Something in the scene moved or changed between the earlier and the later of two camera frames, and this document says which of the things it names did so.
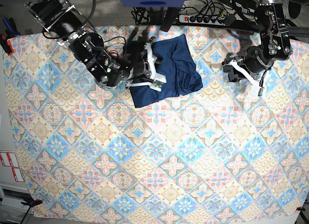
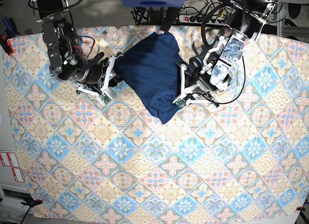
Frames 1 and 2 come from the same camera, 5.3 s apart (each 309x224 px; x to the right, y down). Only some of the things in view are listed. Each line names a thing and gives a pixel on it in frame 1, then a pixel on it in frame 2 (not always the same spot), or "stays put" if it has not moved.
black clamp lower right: x=301 y=208 stays put
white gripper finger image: x=261 y=80 to x=192 y=101
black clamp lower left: x=31 y=202 stays put
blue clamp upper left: x=11 y=30 stays put
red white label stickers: x=9 y=159 stays put
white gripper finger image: x=255 y=85 to x=183 y=68
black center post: x=169 y=19 stays put
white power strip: x=205 y=19 stays put
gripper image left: x=139 y=68 to x=95 y=75
